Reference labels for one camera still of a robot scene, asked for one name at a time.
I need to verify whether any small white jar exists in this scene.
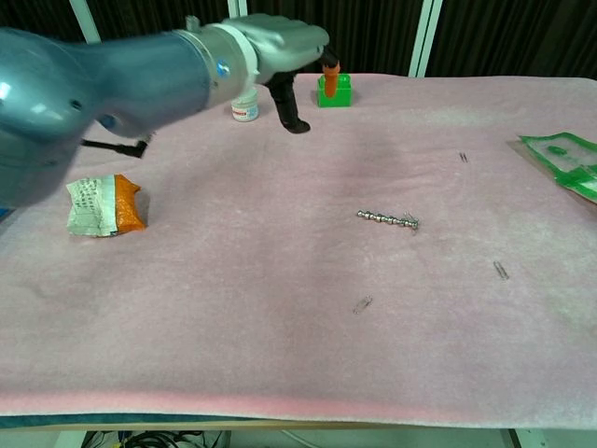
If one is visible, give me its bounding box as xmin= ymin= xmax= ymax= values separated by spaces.
xmin=230 ymin=86 xmax=260 ymax=123

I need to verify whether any pink table cloth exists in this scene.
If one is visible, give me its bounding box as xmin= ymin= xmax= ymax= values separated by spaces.
xmin=0 ymin=72 xmax=597 ymax=428

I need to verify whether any white aluminium frame post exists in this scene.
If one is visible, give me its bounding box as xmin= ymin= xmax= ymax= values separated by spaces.
xmin=227 ymin=0 xmax=255 ymax=24
xmin=69 ymin=0 xmax=102 ymax=46
xmin=408 ymin=0 xmax=443 ymax=78

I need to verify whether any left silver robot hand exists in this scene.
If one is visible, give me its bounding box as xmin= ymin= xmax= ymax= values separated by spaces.
xmin=241 ymin=13 xmax=341 ymax=135

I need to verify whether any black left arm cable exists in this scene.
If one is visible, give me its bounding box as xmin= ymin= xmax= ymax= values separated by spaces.
xmin=79 ymin=133 xmax=158 ymax=161

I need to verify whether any white orange snack packet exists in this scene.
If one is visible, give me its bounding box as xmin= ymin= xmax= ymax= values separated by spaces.
xmin=64 ymin=174 xmax=148 ymax=238

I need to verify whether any black floor cable tangle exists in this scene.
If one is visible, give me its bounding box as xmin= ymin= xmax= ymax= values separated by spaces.
xmin=83 ymin=429 xmax=225 ymax=448

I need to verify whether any silver metal chain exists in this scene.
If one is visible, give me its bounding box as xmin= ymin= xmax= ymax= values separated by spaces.
xmin=356 ymin=209 xmax=421 ymax=232

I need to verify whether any black pleated curtain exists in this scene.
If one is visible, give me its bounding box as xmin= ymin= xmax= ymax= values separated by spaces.
xmin=0 ymin=0 xmax=597 ymax=83

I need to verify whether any green building block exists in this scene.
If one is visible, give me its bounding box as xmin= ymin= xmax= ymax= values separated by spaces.
xmin=316 ymin=73 xmax=354 ymax=109

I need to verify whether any green clear plastic package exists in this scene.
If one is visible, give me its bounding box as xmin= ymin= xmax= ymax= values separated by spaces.
xmin=507 ymin=132 xmax=597 ymax=205

